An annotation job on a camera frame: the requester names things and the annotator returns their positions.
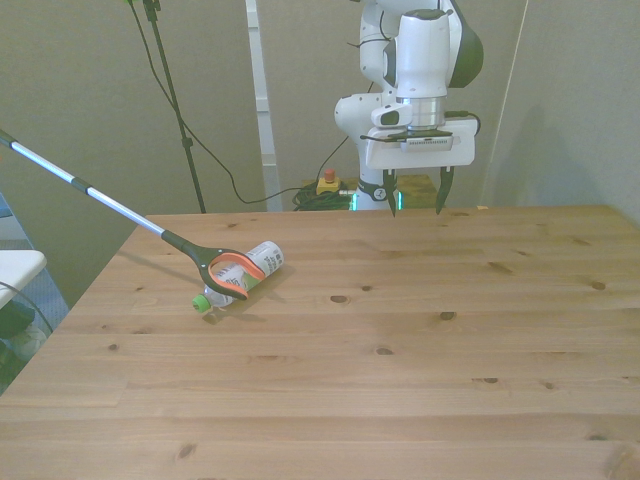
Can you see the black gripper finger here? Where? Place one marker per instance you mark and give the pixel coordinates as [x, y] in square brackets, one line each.
[445, 190]
[390, 190]

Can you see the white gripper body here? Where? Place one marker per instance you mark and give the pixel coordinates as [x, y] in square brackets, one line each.
[420, 155]

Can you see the clear bottle with green cap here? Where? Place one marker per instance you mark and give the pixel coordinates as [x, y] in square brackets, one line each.
[267, 257]

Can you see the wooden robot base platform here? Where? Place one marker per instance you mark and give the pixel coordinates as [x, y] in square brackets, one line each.
[417, 190]

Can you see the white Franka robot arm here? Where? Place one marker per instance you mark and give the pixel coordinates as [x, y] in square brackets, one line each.
[422, 55]

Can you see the black tripod stand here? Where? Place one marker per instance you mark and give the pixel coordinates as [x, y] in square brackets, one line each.
[172, 95]

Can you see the yellow emergency stop box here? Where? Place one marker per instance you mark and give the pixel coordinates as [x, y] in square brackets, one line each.
[327, 186]

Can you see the reacher grabber with orange jaws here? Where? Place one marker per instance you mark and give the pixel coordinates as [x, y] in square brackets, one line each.
[115, 205]

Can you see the white side table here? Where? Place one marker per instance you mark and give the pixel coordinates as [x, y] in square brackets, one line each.
[17, 267]

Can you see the white sneaker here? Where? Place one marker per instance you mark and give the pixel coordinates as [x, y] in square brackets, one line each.
[32, 340]

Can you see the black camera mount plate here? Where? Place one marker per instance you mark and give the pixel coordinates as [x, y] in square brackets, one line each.
[385, 136]

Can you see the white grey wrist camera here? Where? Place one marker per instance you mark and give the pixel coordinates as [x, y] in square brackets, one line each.
[390, 117]

